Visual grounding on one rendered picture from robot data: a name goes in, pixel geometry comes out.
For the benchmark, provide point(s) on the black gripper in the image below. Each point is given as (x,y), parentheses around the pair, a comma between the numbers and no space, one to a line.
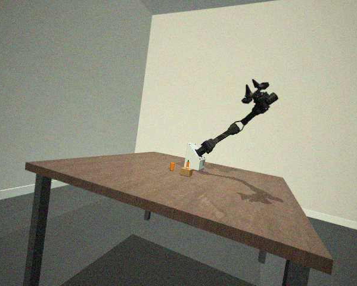
(249,96)

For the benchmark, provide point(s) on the tan square block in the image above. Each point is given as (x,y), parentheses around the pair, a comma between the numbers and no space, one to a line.
(186,172)

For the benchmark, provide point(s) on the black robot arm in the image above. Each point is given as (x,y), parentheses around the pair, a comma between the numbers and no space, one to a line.
(208,145)

